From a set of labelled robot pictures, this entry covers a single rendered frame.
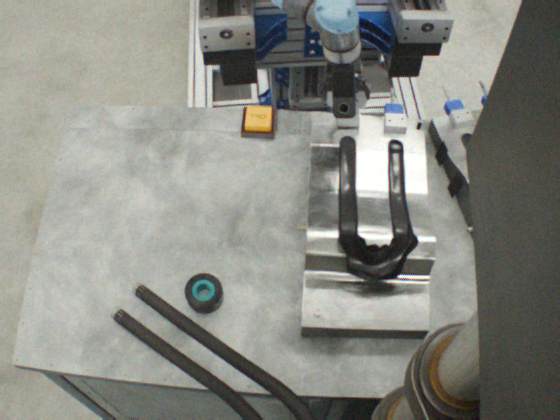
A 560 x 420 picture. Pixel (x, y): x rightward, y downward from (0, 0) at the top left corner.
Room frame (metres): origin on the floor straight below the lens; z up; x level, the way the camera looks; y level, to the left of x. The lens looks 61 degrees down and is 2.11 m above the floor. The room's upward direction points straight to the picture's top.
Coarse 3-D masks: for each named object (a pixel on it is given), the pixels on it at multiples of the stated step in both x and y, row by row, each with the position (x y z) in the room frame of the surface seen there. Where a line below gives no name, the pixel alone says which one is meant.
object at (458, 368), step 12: (468, 324) 0.15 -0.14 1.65; (456, 336) 0.16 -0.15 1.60; (468, 336) 0.14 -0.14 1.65; (456, 348) 0.14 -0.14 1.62; (468, 348) 0.13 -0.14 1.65; (444, 360) 0.15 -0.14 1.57; (456, 360) 0.14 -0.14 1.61; (468, 360) 0.13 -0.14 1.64; (444, 372) 0.14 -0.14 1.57; (456, 372) 0.13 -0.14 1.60; (468, 372) 0.12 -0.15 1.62; (444, 384) 0.13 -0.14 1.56; (456, 384) 0.12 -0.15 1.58; (468, 384) 0.12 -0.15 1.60; (456, 396) 0.12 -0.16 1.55; (468, 396) 0.11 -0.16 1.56; (396, 408) 0.16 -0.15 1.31; (408, 408) 0.14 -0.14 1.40
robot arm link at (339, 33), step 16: (320, 0) 0.88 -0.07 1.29; (336, 0) 0.87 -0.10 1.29; (352, 0) 0.87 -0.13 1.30; (320, 16) 0.85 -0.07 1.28; (336, 16) 0.84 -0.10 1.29; (352, 16) 0.84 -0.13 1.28; (320, 32) 0.86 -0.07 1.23; (336, 32) 0.83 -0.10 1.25; (352, 32) 0.84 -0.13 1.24; (336, 48) 0.84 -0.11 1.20; (352, 48) 0.85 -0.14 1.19
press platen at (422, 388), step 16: (432, 336) 0.18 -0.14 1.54; (448, 336) 0.18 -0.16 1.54; (416, 352) 0.17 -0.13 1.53; (432, 352) 0.16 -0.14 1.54; (416, 368) 0.15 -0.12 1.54; (432, 368) 0.15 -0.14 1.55; (416, 384) 0.13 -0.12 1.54; (432, 384) 0.13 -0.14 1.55; (416, 400) 0.12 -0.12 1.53; (432, 400) 0.12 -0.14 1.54; (448, 400) 0.11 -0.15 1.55; (416, 416) 0.11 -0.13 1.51; (432, 416) 0.10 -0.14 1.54; (448, 416) 0.10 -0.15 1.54; (464, 416) 0.10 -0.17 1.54
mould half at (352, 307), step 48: (336, 144) 0.83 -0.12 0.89; (384, 144) 0.83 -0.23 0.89; (336, 192) 0.71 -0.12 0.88; (384, 192) 0.71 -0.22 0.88; (336, 240) 0.57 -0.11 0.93; (384, 240) 0.57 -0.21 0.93; (432, 240) 0.57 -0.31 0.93; (336, 288) 0.50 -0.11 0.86; (384, 288) 0.50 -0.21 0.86; (336, 336) 0.42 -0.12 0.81; (384, 336) 0.41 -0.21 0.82
